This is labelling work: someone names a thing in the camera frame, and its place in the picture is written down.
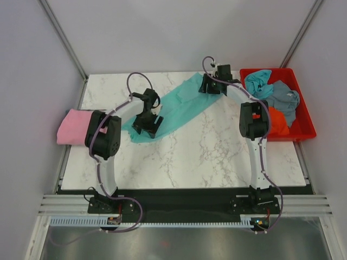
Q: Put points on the aluminium rail frame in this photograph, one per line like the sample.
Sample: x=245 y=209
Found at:
x=294 y=205

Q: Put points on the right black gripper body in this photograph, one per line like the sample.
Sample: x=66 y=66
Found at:
x=212 y=86

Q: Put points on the grey t shirt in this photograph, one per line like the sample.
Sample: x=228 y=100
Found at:
x=284 y=100

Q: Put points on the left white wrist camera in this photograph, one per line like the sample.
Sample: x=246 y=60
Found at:
x=156 y=110

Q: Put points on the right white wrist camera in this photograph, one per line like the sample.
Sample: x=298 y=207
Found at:
x=214 y=66

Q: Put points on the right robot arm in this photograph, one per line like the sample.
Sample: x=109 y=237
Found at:
x=254 y=122

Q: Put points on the right white cable duct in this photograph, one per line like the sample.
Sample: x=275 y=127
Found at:
x=258 y=221

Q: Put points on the orange t shirt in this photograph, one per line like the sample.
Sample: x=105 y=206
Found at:
x=278 y=123

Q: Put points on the white cable duct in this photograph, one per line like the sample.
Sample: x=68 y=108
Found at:
x=85 y=221
x=258 y=221

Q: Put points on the red plastic bin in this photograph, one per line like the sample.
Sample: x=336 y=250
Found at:
x=302 y=128

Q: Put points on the teal t shirt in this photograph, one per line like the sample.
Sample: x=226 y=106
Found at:
x=179 y=106

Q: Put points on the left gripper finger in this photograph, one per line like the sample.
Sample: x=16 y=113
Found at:
x=154 y=126
x=139 y=124

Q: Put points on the light blue t shirt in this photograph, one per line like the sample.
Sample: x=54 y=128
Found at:
x=257 y=84

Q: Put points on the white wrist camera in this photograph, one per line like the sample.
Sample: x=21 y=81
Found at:
x=156 y=110
x=214 y=66

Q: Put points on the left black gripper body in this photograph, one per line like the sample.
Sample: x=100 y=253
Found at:
x=149 y=117

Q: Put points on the left corner metal post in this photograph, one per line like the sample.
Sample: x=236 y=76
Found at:
x=62 y=37

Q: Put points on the pink folded t shirt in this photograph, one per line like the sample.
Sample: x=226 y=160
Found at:
x=73 y=128

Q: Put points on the right corner metal post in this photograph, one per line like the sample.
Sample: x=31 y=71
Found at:
x=312 y=13

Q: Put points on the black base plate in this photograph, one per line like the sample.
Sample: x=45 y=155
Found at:
x=236 y=201

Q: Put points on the corner metal post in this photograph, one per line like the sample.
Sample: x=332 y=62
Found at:
x=312 y=13
x=62 y=37

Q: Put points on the left white cable duct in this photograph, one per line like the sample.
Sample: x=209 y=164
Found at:
x=85 y=221

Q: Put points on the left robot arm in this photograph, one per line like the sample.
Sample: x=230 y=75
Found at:
x=103 y=136

